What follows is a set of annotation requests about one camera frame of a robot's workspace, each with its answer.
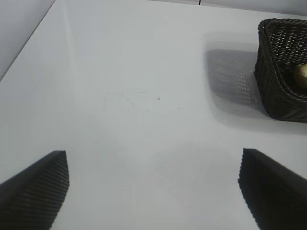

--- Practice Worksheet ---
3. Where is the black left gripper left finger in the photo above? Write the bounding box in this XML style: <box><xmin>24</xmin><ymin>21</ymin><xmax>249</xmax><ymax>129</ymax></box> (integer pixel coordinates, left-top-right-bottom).
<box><xmin>0</xmin><ymin>150</ymin><xmax>71</xmax><ymax>230</ymax></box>

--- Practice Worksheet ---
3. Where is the dark brown woven basket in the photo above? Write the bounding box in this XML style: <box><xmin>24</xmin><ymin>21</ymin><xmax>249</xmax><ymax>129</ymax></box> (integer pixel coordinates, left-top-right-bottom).
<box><xmin>253</xmin><ymin>18</ymin><xmax>307</xmax><ymax>124</ymax></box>

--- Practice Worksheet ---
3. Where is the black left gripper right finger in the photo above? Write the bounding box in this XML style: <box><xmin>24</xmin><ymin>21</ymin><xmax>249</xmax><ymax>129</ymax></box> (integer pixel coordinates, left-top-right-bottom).
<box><xmin>237</xmin><ymin>148</ymin><xmax>307</xmax><ymax>230</ymax></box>

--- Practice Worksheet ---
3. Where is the long striped bread loaf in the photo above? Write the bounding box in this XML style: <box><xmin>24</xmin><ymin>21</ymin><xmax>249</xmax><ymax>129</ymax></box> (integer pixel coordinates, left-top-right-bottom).
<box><xmin>293</xmin><ymin>63</ymin><xmax>307</xmax><ymax>88</ymax></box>

